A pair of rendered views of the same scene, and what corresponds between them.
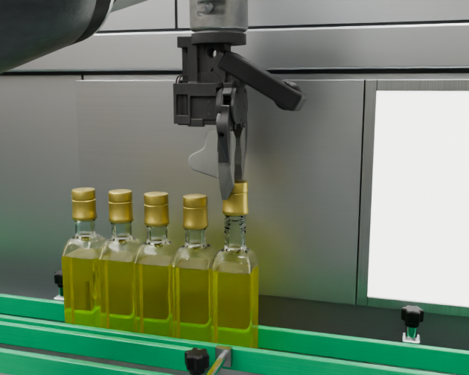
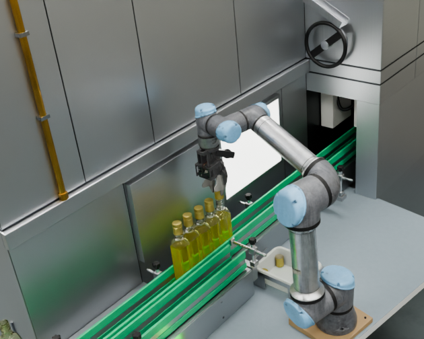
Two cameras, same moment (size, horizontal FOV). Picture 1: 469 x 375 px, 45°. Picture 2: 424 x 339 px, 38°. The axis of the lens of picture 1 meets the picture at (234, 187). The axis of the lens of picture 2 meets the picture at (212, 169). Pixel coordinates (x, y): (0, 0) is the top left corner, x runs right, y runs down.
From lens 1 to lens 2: 2.08 m
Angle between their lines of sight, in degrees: 61
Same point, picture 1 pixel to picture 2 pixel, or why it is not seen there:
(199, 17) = (213, 144)
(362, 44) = not seen: hidden behind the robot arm
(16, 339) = (180, 289)
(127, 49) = (145, 161)
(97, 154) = (142, 210)
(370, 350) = (245, 213)
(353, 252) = not seen: hidden behind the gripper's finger
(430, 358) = (257, 204)
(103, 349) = (206, 267)
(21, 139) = (100, 226)
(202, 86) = (217, 165)
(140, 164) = (158, 202)
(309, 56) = not seen: hidden behind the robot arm
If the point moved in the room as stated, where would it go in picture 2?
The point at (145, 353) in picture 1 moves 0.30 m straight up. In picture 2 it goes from (217, 257) to (209, 190)
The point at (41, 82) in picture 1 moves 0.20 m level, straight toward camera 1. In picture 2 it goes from (106, 195) to (163, 193)
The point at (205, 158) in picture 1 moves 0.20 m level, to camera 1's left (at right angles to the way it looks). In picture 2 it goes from (218, 185) to (194, 215)
